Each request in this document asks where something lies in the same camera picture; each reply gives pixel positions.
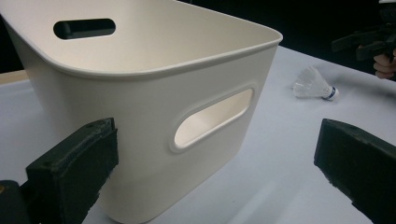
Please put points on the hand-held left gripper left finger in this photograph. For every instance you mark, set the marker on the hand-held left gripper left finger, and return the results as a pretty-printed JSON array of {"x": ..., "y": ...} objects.
[{"x": 71, "y": 174}]

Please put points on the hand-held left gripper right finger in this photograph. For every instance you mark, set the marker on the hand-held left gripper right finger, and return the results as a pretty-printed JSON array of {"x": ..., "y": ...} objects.
[{"x": 361, "y": 165}]

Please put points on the white shuttlecock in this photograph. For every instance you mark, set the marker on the white shuttlecock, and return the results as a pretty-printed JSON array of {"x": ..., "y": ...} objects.
[{"x": 311, "y": 84}]

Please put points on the white plastic basket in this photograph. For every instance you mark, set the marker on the white plastic basket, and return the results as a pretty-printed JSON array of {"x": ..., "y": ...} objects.
[{"x": 124, "y": 118}]

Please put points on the wooden table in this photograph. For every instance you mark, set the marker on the wooden table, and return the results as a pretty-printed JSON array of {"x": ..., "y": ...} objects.
[{"x": 12, "y": 77}]

